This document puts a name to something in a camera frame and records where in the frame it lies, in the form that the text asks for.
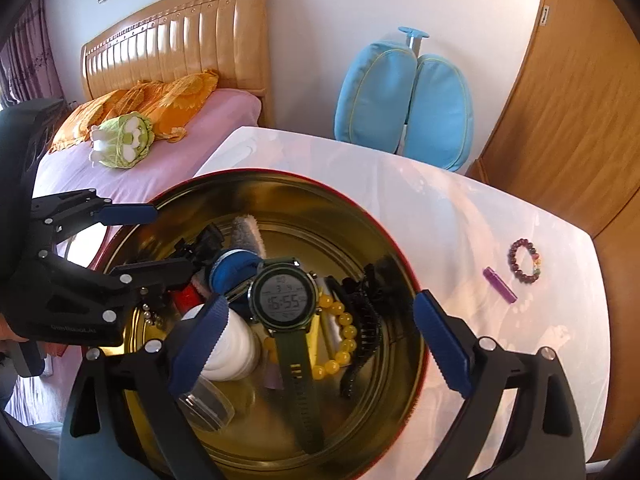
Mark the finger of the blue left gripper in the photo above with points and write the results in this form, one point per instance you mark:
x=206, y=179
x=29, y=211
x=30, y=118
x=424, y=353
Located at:
x=167, y=273
x=125, y=214

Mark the person's left hand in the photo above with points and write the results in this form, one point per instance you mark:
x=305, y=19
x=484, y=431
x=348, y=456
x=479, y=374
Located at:
x=6, y=332

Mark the green cabbage plush toy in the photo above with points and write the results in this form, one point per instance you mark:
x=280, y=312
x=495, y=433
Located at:
x=121, y=142

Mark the orange pillow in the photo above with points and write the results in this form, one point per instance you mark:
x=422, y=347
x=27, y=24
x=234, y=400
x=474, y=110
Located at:
x=169, y=106

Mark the wooden bed headboard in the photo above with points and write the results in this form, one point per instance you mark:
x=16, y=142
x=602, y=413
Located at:
x=173, y=38

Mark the blue plush hair clip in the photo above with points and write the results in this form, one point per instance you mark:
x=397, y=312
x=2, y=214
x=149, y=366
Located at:
x=231, y=273

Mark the wooden wardrobe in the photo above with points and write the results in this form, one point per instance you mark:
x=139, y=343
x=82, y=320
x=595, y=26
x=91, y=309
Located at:
x=568, y=141

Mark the purple small tube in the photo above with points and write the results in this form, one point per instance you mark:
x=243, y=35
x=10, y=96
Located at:
x=500, y=286

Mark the white round jar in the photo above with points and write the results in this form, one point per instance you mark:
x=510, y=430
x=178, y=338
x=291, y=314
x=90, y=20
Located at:
x=236, y=353

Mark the purple curtain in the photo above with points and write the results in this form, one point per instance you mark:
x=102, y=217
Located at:
x=27, y=66

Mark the green digital wristwatch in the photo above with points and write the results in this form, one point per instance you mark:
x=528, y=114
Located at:
x=283, y=298

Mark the round gold tin box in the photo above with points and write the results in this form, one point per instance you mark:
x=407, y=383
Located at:
x=329, y=234

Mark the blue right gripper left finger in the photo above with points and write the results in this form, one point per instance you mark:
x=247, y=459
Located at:
x=192, y=341

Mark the pink bed sheet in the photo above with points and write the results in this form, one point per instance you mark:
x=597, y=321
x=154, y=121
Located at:
x=40, y=400

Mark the light blue chair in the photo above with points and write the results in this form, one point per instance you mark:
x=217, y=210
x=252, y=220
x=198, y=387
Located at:
x=397, y=100

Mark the black pearl bow clip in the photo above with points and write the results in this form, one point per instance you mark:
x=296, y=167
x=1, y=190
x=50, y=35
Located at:
x=201, y=252

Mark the clear round compact case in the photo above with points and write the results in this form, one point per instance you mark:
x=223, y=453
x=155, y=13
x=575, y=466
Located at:
x=206, y=407

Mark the red lipstick case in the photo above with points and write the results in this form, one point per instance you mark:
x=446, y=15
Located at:
x=186, y=299

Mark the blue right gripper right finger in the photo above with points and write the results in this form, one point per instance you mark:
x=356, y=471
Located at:
x=450, y=341

